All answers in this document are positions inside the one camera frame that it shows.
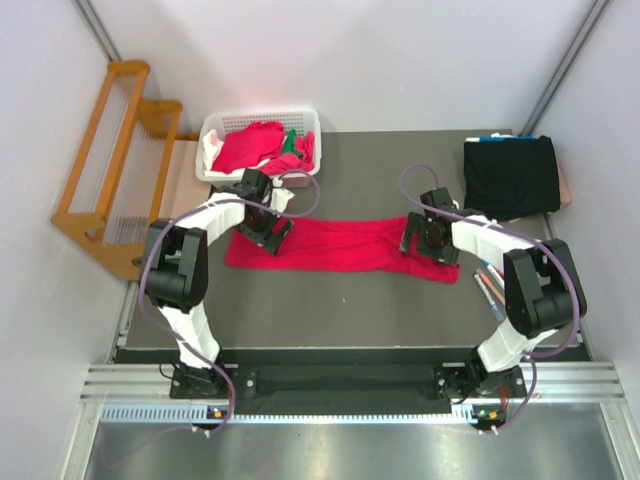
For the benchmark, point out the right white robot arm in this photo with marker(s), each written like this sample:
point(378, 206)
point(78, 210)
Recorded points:
point(542, 289)

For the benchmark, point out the white cloth in basket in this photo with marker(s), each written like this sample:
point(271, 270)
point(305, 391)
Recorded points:
point(219, 159)

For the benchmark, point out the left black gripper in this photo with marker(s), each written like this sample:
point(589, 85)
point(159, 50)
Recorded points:
point(272, 233)

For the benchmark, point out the folded black t-shirt stack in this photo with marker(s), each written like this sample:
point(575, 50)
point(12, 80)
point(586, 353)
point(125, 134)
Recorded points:
point(511, 177)

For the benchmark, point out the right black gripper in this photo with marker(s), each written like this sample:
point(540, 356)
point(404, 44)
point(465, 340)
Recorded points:
point(418, 224)

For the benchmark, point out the red clothes in basket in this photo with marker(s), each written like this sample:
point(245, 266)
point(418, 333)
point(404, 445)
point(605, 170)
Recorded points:
point(261, 142)

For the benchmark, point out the brown cardboard sheet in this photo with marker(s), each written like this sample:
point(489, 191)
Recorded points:
point(183, 190)

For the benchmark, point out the orange pen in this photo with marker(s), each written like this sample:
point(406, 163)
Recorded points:
point(494, 289)

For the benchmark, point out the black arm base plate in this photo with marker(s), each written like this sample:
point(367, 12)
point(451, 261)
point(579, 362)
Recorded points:
point(358, 380)

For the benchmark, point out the blue pen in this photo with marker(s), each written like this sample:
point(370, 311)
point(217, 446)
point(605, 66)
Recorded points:
point(495, 274)

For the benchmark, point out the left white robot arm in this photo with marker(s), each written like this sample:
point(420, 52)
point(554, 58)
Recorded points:
point(174, 270)

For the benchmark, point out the white slotted cable duct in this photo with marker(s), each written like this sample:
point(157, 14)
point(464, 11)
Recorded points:
point(212, 415)

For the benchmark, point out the red t-shirt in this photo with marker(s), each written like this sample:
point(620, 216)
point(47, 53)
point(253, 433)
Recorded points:
point(343, 247)

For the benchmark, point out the orange wooden rack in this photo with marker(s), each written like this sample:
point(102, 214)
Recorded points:
point(123, 174)

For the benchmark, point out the green cloth in basket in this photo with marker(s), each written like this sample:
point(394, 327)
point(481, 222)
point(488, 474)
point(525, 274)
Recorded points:
point(289, 142)

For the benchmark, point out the white plastic laundry basket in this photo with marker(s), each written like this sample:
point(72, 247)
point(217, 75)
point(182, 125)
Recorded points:
point(302, 119)

